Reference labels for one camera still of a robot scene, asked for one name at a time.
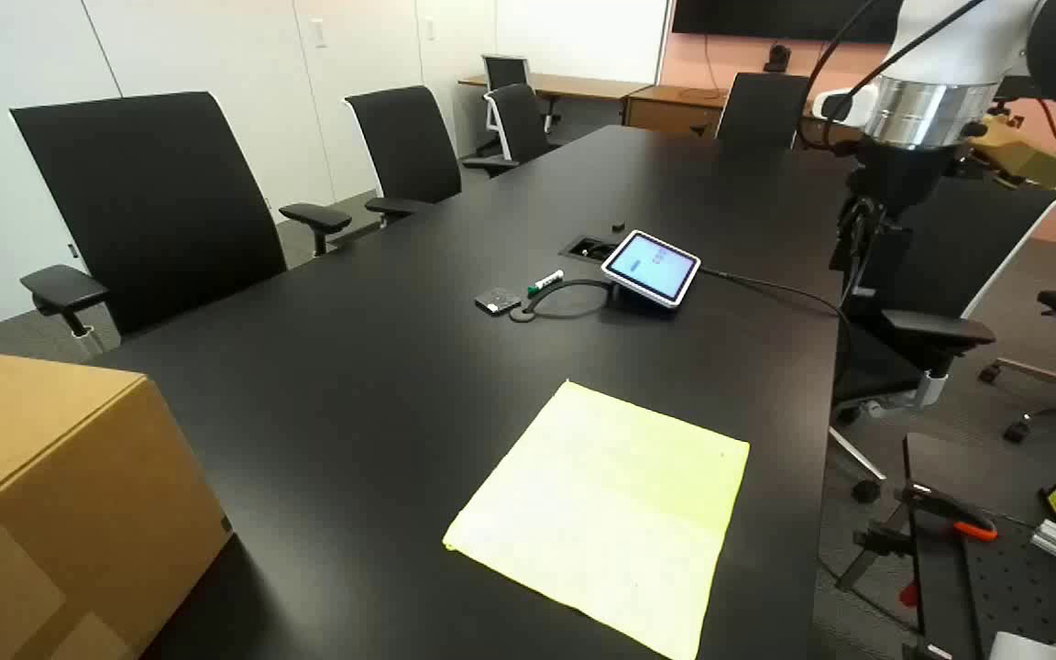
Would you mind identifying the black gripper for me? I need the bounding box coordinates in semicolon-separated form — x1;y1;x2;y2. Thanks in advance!
846;142;973;239

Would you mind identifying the yellow towel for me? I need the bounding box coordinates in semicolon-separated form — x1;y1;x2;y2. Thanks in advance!
439;379;755;660

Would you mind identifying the white framed black chair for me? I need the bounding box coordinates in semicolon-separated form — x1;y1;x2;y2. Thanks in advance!
826;169;1056;508

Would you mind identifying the wooden desk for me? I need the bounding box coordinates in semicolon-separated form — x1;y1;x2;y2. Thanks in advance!
457;71;730;141

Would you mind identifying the white framed tablet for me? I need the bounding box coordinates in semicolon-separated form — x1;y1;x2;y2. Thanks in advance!
599;229;708;324

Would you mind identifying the green capped marker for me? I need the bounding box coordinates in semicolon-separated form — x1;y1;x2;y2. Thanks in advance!
526;269;570;301

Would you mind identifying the black stand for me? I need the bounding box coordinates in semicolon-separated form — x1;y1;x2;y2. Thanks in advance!
835;432;999;660

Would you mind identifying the brown cardboard box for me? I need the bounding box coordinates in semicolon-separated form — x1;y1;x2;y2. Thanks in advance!
0;344;233;660

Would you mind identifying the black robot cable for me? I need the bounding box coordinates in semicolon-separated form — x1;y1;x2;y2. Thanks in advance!
798;0;983;126

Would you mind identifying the black tablet cable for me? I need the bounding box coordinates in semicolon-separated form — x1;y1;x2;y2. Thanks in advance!
694;269;846;324

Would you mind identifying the table cable hatch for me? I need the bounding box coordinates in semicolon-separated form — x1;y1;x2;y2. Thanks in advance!
557;229;616;263

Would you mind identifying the black table cable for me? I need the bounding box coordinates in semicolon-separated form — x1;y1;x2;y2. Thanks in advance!
505;274;616;326

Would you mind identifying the orange handled clamp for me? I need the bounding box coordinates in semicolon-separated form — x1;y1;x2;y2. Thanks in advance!
898;481;1000;546

